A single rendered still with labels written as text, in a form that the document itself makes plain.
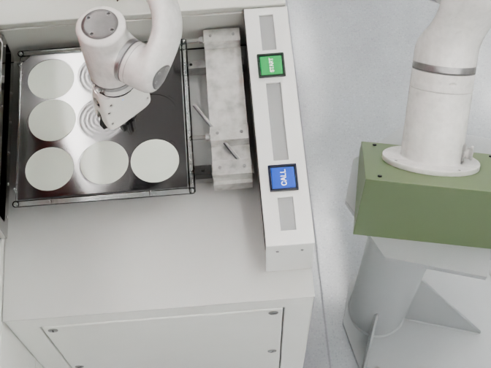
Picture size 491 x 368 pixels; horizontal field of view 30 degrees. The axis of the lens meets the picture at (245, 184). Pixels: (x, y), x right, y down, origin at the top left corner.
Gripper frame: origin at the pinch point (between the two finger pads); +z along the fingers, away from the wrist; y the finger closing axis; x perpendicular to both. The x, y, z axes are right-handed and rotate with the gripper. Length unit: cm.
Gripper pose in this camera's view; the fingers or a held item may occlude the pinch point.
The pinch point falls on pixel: (127, 123)
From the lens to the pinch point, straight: 180.5
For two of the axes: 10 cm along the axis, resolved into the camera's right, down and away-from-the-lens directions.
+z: 0.3, 4.5, 8.9
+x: -6.6, -6.6, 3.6
